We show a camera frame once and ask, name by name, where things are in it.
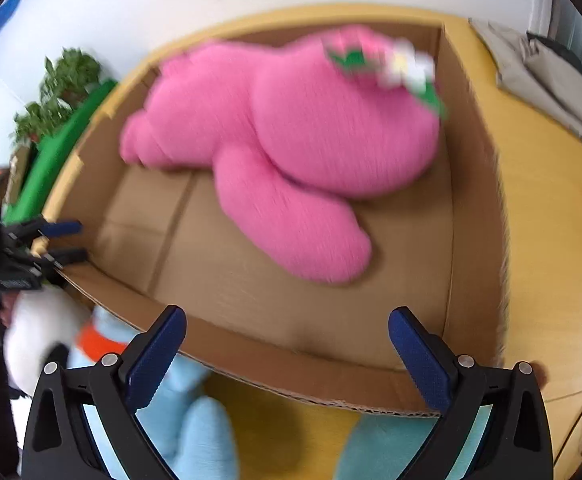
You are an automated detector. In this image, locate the panda plush toy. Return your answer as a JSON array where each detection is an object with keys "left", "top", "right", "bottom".
[{"left": 3, "top": 285, "right": 90, "bottom": 396}]

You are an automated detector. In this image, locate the light blue plush toy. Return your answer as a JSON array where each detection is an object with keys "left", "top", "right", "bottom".
[{"left": 67, "top": 306, "right": 240, "bottom": 480}]

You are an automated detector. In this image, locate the pastel pink teal plush toy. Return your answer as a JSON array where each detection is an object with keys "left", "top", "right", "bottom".
[{"left": 334, "top": 404, "right": 495, "bottom": 480}]

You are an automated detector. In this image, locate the pink plush bear toy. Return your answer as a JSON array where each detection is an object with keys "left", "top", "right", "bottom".
[{"left": 120, "top": 25, "right": 444, "bottom": 284}]

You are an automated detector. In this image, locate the green rolled mat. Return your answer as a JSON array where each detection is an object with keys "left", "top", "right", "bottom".
[{"left": 2, "top": 79, "right": 117, "bottom": 226}]

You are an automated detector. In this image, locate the potted green plant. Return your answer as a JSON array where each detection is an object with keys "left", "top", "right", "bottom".
[{"left": 12, "top": 48, "right": 102, "bottom": 145}]

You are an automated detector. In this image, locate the cardboard box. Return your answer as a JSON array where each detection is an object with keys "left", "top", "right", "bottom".
[{"left": 44, "top": 20, "right": 506, "bottom": 413}]

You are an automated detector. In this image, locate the beige cloth bag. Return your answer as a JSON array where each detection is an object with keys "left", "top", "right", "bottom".
[{"left": 469, "top": 18, "right": 582, "bottom": 141}]

